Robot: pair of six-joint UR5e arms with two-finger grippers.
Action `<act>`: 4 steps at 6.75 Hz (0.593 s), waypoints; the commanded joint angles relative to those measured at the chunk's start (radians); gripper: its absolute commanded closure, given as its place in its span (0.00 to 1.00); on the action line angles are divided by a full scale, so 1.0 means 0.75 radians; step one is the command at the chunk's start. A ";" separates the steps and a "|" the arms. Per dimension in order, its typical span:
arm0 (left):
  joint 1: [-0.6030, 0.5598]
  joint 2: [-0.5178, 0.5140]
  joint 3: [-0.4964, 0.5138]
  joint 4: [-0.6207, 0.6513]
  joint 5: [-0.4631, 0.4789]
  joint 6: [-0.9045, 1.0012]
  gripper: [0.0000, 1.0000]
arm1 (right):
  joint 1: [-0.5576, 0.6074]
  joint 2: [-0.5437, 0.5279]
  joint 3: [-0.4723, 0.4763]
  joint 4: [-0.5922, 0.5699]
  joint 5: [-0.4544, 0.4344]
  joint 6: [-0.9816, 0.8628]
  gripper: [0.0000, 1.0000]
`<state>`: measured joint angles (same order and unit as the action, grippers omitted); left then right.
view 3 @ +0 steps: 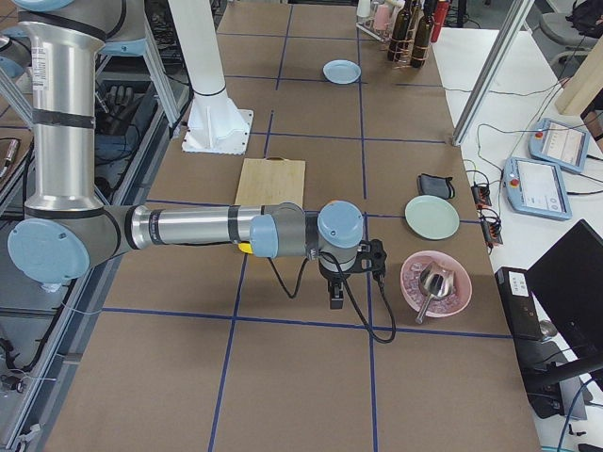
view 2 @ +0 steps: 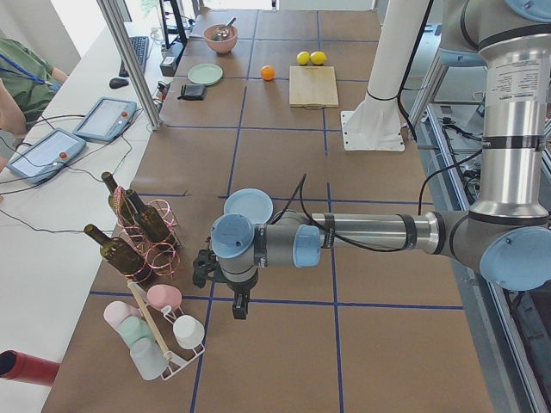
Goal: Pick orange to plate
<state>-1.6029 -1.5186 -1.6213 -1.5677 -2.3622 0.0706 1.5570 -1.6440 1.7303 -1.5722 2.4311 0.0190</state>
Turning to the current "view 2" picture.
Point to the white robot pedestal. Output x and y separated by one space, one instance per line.
375 124

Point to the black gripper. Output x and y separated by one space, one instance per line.
239 286

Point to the light blue plate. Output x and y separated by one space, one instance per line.
252 203

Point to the yellow lemon near board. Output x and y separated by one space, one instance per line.
318 58

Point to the dark wine bottle front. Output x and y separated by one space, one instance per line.
121 255

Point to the metal scoop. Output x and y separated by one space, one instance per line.
222 32

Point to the white cup right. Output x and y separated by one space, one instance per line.
188 331

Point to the pink bowl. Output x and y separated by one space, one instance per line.
219 44

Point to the orange fruit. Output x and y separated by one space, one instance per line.
267 73

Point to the mint green cup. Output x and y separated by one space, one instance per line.
132 329

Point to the seated person green shirt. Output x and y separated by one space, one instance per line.
28 85

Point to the black keyboard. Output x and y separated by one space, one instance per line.
140 45

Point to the black computer mouse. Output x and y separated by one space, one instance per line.
118 82

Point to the white wire cup rack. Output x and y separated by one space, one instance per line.
162 334

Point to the dark wine bottle back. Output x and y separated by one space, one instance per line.
118 201

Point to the bamboo cutting board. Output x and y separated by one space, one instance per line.
312 87

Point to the light green plate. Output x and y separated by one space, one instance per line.
205 74

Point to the dark wine bottle middle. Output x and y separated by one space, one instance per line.
149 219

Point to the teach pendant near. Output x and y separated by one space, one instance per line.
47 157

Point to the yellow lemon far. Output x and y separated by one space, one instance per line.
303 58

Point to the pale pink cup left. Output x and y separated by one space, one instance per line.
118 311

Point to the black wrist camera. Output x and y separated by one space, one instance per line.
206 267

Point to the dark wine bottle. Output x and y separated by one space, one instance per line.
149 219
121 255
118 201

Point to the grey cup bottom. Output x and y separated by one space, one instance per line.
149 359

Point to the pink cup top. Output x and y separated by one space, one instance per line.
162 295

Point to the teach pendant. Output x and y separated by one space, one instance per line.
47 157
106 120

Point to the aluminium frame post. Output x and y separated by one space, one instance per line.
117 28

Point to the teach pendant far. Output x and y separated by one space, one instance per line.
106 120

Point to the copper wire bottle rack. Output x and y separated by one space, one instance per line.
162 258

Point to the red cylinder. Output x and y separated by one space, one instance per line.
26 368

